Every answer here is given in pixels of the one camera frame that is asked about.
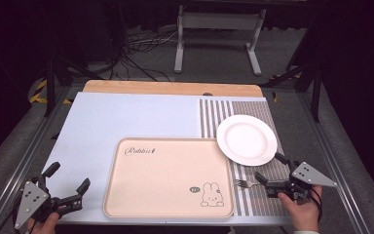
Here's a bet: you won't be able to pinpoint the black tripod stand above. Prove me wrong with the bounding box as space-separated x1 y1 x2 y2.
43 57 105 118
262 59 323 124

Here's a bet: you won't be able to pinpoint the beige rabbit print tray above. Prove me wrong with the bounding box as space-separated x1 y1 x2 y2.
102 136 236 219

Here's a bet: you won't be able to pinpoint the grey striped placemat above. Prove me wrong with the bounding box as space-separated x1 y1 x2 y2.
197 98 290 218

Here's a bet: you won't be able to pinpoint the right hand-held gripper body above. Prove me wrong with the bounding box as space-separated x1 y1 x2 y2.
265 161 338 205

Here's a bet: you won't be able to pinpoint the aluminium frame rail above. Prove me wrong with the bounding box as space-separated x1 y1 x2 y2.
0 87 66 234
296 92 373 234

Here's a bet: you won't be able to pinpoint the silver fork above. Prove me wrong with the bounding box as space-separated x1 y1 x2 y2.
235 178 265 189

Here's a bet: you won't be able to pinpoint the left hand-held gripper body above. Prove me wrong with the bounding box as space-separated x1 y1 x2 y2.
14 175 79 230

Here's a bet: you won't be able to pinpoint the person's left hand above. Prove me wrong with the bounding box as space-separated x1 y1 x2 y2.
26 212 60 234

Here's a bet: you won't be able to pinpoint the person's right hand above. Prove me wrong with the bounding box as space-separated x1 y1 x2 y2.
277 184 323 233

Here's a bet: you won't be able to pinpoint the yellow black floor tape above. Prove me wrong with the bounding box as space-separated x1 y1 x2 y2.
28 79 74 105

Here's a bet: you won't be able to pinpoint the white round plate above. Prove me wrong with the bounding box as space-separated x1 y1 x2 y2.
216 114 279 167

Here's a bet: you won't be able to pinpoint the black floor cables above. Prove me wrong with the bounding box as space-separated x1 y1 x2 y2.
110 27 180 83

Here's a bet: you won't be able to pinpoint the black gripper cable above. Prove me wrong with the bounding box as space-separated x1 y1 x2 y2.
310 187 323 223

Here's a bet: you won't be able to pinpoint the grey metal stand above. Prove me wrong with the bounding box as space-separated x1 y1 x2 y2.
173 4 268 77

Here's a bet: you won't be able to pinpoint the light blue table mat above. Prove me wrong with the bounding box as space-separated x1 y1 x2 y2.
43 91 294 226

